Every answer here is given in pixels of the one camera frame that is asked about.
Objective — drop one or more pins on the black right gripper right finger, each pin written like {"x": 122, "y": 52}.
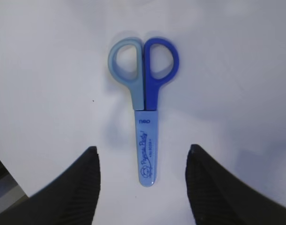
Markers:
{"x": 217, "y": 197}

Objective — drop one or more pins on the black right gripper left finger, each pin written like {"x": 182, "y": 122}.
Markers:
{"x": 71, "y": 199}

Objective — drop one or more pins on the blue scissors with cap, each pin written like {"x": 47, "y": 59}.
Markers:
{"x": 144, "y": 90}

